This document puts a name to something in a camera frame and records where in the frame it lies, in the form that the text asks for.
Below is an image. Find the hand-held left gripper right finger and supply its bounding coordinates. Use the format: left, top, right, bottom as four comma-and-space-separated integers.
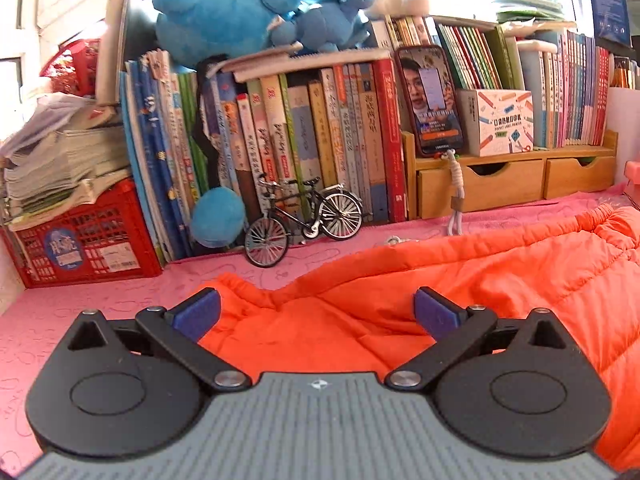
386, 287, 573, 391

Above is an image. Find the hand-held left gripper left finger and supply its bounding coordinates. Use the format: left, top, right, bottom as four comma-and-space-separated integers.
65, 287, 251, 392

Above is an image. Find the orange puffer jacket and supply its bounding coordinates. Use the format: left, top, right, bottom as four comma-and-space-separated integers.
197, 205, 640, 471

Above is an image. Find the pink rabbit-print blanket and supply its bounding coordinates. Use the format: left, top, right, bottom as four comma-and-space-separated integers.
0, 187, 640, 461

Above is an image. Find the round blue plush pendant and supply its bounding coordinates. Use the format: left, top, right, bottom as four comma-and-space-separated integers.
192, 187, 246, 248

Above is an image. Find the red plastic crate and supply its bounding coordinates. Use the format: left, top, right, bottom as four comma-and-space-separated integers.
0, 178, 163, 289

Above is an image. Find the wooden desktop bookshelf with drawers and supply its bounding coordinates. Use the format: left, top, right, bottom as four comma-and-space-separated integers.
401, 15, 619, 221

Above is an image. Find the miniature black bicycle model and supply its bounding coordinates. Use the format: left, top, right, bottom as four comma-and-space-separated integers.
243, 176, 364, 268

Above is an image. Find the white pencil-print cardboard box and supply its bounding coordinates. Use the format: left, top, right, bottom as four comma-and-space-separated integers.
459, 88, 534, 157

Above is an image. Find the stack of loose papers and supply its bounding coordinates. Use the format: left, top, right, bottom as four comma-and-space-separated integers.
0, 92, 133, 233

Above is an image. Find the row of upright storybooks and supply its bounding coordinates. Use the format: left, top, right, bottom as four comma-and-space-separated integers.
122, 52, 407, 261

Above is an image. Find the black smartphone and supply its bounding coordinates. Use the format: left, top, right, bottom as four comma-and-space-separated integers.
395, 45, 466, 156

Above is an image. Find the row of blue pink-spine books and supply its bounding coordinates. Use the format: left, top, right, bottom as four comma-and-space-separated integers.
517, 30, 611, 150

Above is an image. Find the row of green-spine books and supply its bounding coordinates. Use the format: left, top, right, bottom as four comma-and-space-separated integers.
385, 15, 523, 93

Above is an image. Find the red patterned bag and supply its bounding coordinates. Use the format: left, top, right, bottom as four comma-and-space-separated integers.
40, 37, 101, 98

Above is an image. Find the stack of green folders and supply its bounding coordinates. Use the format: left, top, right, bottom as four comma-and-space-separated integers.
495, 0, 576, 23

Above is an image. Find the dark blue cardboard box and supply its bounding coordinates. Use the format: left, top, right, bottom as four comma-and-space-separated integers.
582, 0, 633, 48

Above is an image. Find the grey phone lanyard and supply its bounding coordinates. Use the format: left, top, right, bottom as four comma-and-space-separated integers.
385, 150, 467, 247

